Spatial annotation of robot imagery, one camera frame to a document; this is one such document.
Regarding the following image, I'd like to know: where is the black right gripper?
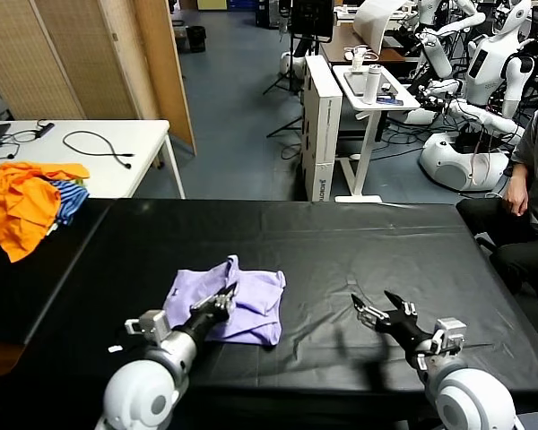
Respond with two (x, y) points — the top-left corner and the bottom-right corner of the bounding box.
(350, 290), (436, 357)

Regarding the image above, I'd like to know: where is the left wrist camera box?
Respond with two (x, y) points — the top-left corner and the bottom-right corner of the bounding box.
(124, 309), (170, 346)

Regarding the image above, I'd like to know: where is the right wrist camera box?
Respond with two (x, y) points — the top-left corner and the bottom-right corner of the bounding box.
(432, 317), (468, 355)

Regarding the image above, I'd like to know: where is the orange garment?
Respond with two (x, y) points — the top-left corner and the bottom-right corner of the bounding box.
(0, 161), (91, 263)

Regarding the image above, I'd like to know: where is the small white robot base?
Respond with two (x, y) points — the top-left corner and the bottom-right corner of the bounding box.
(280, 51), (307, 77)

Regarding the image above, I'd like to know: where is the gray tablet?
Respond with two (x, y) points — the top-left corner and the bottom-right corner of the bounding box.
(343, 71), (399, 98)

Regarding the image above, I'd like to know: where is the person's forearm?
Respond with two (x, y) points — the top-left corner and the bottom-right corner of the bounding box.
(508, 161), (534, 185)

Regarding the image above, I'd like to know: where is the black table cover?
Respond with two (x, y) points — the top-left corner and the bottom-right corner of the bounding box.
(22, 199), (538, 422)

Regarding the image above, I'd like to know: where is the black trash bin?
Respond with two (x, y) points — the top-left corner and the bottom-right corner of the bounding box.
(186, 25), (206, 54)

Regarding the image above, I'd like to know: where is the tall white cardboard box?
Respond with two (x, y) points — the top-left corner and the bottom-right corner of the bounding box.
(302, 55), (343, 202)

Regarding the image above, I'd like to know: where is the white standing desk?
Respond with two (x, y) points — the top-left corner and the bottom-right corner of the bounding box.
(332, 64), (421, 203)

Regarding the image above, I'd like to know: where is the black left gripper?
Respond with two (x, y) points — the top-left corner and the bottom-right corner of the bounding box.
(178, 281), (239, 341)

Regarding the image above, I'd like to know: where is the wooden folding screen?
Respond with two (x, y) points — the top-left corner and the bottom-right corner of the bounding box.
(0, 0), (197, 157)

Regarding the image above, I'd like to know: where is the white water bottle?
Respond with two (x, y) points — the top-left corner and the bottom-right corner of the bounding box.
(363, 64), (383, 106)

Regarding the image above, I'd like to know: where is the looped black cable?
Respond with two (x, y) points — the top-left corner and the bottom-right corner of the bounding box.
(62, 130), (135, 170)

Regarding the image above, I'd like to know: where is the black monitor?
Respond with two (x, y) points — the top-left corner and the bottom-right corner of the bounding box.
(289, 0), (334, 39)

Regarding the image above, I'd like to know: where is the white humanoid robot black panel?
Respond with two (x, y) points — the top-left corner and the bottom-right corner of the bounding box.
(447, 0), (535, 147)

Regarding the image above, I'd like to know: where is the blue striped garment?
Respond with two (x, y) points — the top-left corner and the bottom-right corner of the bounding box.
(48, 180), (90, 228)

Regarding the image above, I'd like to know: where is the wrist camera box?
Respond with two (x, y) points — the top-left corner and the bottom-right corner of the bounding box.
(124, 309), (170, 346)
(432, 317), (468, 355)

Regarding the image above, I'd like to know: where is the brown wooden desk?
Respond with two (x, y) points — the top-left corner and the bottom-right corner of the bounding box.
(318, 24), (407, 66)

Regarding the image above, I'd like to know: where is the lavender t-shirt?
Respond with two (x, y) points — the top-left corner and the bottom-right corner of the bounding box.
(162, 254), (287, 347)

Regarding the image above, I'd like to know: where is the white curved sheet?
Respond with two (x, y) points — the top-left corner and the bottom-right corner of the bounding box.
(353, 0), (404, 54)

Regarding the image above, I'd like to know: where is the seated person gray shirt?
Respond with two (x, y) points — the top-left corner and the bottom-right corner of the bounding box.
(456, 101), (538, 292)

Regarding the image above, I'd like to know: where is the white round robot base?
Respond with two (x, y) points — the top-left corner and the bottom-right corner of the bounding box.
(419, 132), (510, 193)

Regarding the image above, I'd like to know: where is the white desk gadget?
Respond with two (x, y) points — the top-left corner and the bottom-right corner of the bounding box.
(343, 44), (379, 72)

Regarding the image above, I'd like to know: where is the white table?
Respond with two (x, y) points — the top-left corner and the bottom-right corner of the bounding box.
(0, 119), (186, 201)

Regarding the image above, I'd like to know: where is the black tripod stand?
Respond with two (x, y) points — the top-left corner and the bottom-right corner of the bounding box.
(262, 35), (315, 98)

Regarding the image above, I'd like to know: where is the black adapter with cable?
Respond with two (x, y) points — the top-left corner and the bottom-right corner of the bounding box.
(2, 119), (55, 144)

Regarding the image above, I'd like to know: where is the person's hand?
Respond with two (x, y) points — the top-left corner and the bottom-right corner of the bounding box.
(504, 181), (531, 218)

